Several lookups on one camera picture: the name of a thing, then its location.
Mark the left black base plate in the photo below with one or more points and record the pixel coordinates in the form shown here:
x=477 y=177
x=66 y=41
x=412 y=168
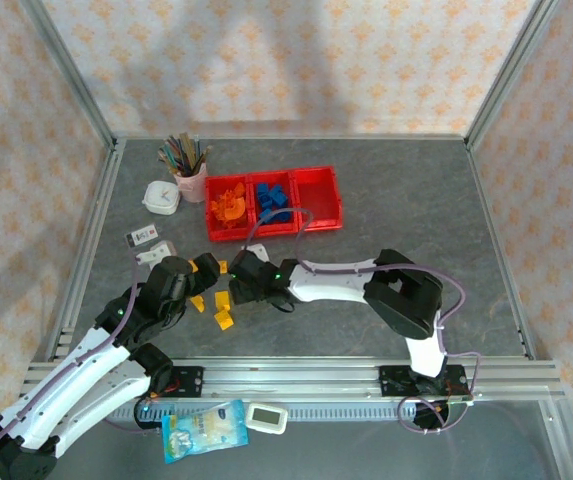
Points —
x=191 y=382

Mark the aluminium table end rail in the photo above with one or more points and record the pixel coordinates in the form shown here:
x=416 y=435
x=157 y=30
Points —
x=316 y=136

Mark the aluminium table side rail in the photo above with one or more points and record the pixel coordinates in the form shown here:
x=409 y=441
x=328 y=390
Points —
x=83 y=265
x=496 y=240

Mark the coloured pencils bundle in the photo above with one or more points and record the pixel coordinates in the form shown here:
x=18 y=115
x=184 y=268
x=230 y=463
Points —
x=183 y=150

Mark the orange lego brick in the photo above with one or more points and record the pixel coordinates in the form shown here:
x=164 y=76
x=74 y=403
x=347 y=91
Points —
x=238 y=187

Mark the pink pencil cup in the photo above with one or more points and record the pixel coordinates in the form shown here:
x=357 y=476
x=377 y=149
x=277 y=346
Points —
x=192 y=187

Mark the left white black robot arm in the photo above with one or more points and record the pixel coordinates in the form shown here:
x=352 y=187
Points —
x=81 y=395

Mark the yellow curved lego brick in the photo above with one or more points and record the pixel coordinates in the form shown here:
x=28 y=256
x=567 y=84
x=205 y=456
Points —
x=197 y=303

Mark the red plastic bin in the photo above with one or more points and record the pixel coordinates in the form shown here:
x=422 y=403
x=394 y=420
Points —
x=281 y=229
x=228 y=232
x=318 y=197

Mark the aluminium frame post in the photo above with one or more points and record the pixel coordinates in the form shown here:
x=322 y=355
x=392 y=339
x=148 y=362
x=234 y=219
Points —
x=66 y=75
x=511 y=60

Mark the white digital timer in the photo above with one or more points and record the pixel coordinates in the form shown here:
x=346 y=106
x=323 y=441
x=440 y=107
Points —
x=265 y=417

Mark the orange lego arch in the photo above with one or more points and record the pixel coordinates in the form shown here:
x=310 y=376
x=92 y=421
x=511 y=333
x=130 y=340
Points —
x=240 y=202

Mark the yellow wedge lego brick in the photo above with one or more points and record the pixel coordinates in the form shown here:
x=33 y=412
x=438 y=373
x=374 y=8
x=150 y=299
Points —
x=224 y=320

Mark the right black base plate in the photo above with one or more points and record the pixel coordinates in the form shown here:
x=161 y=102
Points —
x=391 y=380

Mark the yellow stepped lego brick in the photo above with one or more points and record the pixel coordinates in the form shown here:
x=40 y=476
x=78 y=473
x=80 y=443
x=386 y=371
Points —
x=221 y=299

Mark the yellow long lego brick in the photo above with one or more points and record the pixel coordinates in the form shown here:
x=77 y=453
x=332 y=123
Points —
x=223 y=267

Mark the small printed card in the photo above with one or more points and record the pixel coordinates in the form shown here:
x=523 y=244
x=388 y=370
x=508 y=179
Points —
x=142 y=235

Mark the orange lego plate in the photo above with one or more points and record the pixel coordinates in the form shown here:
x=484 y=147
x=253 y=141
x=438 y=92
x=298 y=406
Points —
x=215 y=206

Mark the aluminium mounting rail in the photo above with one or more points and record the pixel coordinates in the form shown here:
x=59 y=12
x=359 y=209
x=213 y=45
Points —
x=291 y=380

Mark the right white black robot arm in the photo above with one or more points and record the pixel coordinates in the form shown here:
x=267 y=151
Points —
x=331 y=287

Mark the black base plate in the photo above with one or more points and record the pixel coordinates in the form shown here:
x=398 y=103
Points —
x=391 y=380
x=191 y=382

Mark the white square clock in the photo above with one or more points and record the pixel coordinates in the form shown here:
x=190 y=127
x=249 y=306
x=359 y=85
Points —
x=161 y=197

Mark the blue white snack bag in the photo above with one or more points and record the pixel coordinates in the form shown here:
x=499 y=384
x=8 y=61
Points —
x=201 y=432

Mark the blue lego brick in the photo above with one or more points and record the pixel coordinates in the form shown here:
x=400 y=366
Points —
x=266 y=216
x=266 y=203
x=277 y=192
x=263 y=189
x=287 y=218
x=281 y=201

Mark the yellow sloped lego brick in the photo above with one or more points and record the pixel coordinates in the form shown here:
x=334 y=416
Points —
x=193 y=266

